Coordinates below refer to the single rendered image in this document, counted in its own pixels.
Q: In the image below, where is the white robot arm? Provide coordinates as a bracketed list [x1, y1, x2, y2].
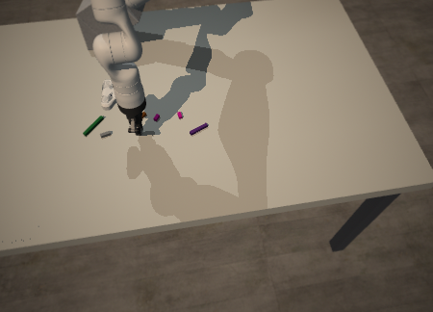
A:
[90, 0, 150, 111]

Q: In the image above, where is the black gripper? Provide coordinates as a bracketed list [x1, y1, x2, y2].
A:
[117, 98, 146, 136]

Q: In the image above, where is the grey rod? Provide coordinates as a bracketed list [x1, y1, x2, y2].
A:
[100, 131, 111, 139]

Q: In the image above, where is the dark green rod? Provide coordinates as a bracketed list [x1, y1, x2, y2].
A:
[83, 116, 104, 136]

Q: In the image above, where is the purple rod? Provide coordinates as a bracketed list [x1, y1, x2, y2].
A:
[190, 123, 208, 135]

